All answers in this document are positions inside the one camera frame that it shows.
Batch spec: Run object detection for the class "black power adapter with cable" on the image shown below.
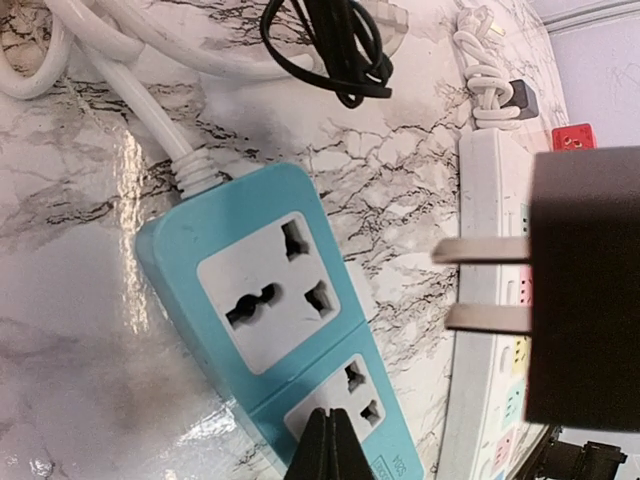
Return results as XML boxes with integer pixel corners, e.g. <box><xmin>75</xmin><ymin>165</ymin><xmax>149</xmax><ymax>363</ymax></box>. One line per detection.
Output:
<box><xmin>259</xmin><ymin>0</ymin><xmax>640</xmax><ymax>434</ymax></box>

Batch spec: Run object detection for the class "white cord of teal strip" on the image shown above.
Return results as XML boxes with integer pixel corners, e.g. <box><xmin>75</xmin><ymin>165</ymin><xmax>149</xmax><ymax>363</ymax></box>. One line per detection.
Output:
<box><xmin>0</xmin><ymin>0</ymin><xmax>411</xmax><ymax>201</ymax></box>

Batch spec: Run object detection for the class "teal power strip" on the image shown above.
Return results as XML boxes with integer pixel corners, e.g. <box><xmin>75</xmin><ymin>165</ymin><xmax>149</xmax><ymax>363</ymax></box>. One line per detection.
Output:
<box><xmin>135</xmin><ymin>163</ymin><xmax>425</xmax><ymax>479</ymax></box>

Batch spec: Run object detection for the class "right aluminium frame post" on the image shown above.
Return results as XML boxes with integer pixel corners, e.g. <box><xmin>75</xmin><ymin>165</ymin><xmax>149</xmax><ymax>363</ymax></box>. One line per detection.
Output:
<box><xmin>542</xmin><ymin>1</ymin><xmax>639</xmax><ymax>34</ymax></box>

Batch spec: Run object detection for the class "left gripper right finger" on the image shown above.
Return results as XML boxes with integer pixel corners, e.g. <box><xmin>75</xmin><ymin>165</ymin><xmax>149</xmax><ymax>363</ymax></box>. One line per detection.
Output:
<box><xmin>327</xmin><ymin>408</ymin><xmax>374</xmax><ymax>480</ymax></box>

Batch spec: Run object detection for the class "white long power strip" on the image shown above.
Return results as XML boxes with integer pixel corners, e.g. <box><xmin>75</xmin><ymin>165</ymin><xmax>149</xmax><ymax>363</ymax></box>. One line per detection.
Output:
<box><xmin>439</xmin><ymin>128</ymin><xmax>551</xmax><ymax>480</ymax></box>

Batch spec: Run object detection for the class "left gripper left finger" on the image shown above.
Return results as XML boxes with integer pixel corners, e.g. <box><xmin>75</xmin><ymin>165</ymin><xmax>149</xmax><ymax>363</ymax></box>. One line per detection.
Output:
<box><xmin>284</xmin><ymin>408</ymin><xmax>331</xmax><ymax>480</ymax></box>

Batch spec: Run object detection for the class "white bundled power cord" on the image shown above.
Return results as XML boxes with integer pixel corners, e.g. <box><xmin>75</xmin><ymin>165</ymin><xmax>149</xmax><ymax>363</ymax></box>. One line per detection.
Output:
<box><xmin>452</xmin><ymin>5</ymin><xmax>524</xmax><ymax>134</ymax></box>

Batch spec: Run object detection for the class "dark grey USB charger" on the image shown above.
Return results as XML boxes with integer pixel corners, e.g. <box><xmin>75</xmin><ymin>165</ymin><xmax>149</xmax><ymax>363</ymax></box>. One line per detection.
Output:
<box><xmin>502</xmin><ymin>79</ymin><xmax>540</xmax><ymax>120</ymax></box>

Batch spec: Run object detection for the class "red cube socket adapter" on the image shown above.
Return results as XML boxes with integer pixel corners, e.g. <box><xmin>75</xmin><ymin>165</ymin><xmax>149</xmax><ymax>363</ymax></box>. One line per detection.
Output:
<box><xmin>552</xmin><ymin>123</ymin><xmax>597</xmax><ymax>151</ymax></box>

